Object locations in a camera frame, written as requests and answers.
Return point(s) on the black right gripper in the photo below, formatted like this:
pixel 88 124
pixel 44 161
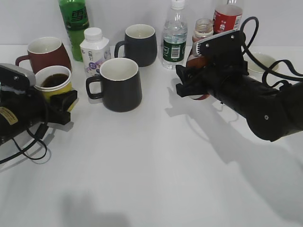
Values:
pixel 229 86

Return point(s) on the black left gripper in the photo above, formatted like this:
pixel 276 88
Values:
pixel 19 112

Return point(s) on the yellow paper cup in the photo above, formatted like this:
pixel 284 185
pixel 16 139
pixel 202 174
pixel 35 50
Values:
pixel 53 80

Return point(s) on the Nescafe coffee bottle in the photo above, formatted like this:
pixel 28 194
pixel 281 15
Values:
pixel 203 29

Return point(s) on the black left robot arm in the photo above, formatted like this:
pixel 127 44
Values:
pixel 19 112

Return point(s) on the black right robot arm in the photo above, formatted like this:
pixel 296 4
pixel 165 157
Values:
pixel 270 113

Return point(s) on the clear water bottle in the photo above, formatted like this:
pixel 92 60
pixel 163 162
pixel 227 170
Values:
pixel 174 35

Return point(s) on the dark red ceramic mug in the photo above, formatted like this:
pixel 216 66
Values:
pixel 45 52

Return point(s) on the black mug rear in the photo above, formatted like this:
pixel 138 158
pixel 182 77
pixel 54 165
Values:
pixel 140 44

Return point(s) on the black mug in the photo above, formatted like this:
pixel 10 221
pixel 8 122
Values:
pixel 118 85
pixel 140 44

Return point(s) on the black mug front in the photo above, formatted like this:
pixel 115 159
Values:
pixel 118 85

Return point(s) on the white yogurt drink bottle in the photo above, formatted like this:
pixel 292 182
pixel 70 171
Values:
pixel 95 50

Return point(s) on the cola bottle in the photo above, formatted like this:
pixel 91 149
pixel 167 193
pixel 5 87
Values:
pixel 227 15

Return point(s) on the green soda bottle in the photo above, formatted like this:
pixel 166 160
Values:
pixel 75 17

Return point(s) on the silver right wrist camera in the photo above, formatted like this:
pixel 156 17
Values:
pixel 223 50

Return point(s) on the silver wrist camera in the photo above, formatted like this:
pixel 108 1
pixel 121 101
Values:
pixel 16 77
pixel 223 50

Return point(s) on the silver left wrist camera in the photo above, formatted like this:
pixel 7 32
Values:
pixel 16 77

